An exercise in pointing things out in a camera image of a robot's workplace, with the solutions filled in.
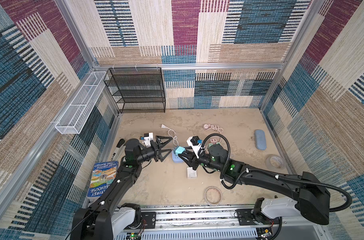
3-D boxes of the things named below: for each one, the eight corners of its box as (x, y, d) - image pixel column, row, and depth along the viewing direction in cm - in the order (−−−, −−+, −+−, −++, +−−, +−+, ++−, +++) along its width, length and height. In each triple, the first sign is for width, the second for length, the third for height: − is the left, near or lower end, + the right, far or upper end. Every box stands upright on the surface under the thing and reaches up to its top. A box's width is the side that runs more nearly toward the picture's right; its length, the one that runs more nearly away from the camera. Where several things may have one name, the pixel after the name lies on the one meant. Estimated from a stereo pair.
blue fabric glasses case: (256, 149, 101) (258, 147, 98) (254, 131, 110) (255, 128, 108) (265, 151, 100) (267, 148, 97) (262, 132, 109) (264, 129, 107)
